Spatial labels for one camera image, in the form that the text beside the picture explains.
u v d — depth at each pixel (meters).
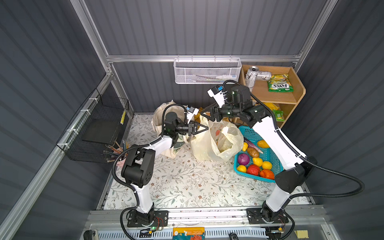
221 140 0.68
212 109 0.61
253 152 0.91
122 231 0.68
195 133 0.75
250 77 0.78
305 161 0.43
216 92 0.61
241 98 0.55
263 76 0.91
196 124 0.75
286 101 0.86
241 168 0.85
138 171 0.50
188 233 0.69
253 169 0.83
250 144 0.96
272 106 0.98
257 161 0.89
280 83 0.89
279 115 0.94
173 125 0.72
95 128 0.74
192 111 0.74
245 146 0.95
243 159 0.89
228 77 0.87
